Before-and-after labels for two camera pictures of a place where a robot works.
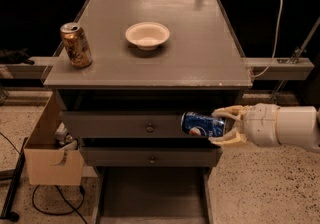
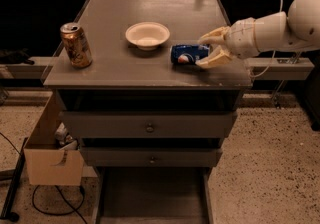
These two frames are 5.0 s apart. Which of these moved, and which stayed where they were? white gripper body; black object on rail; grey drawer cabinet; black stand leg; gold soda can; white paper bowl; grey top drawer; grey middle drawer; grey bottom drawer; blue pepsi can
Moved: white gripper body; blue pepsi can
Stayed: white paper bowl; grey middle drawer; grey drawer cabinet; grey top drawer; grey bottom drawer; gold soda can; black stand leg; black object on rail
